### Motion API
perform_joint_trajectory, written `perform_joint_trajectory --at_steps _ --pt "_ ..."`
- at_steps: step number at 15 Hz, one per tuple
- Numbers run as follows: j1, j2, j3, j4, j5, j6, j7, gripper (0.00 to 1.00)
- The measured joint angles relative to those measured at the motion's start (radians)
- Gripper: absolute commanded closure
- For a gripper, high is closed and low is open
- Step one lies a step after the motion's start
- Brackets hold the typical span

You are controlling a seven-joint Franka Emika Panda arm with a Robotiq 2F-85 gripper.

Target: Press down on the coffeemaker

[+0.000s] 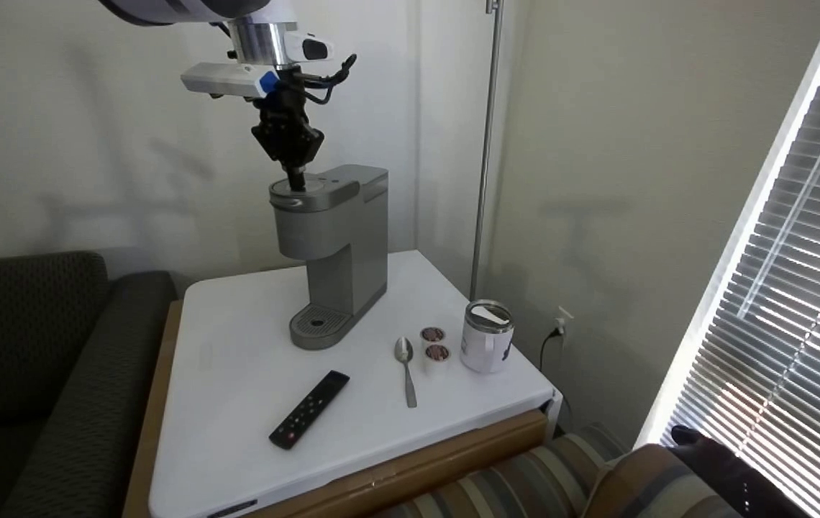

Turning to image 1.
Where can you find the silver metal spoon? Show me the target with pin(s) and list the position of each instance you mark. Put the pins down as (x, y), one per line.
(407, 370)

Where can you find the dark gray sofa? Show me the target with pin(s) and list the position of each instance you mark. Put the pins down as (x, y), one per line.
(36, 384)

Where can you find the striped upholstered armchair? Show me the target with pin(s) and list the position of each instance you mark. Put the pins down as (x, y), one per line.
(542, 485)

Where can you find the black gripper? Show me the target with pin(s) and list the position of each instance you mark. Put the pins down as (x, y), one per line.
(286, 129)

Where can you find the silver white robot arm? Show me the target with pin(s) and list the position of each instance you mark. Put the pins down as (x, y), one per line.
(237, 16)

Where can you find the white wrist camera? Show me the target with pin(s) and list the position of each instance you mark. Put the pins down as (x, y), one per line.
(223, 78)

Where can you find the thin black strip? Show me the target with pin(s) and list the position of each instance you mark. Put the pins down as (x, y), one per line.
(230, 506)

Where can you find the black remote control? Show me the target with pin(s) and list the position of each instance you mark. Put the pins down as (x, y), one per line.
(308, 409)

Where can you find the white wall outlet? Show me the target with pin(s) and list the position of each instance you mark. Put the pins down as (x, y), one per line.
(565, 316)

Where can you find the white window blinds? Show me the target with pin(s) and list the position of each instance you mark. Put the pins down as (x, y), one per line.
(801, 316)

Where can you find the wooden table frame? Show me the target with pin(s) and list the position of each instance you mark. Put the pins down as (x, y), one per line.
(427, 468)

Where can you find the coffee pod with red lid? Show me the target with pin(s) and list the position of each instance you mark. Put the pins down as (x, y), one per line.
(439, 351)
(432, 334)

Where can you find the thin metal pole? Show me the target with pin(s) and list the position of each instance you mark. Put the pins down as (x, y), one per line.
(483, 145)

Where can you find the gray single-serve coffeemaker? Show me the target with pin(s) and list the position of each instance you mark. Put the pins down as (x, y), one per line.
(338, 253)

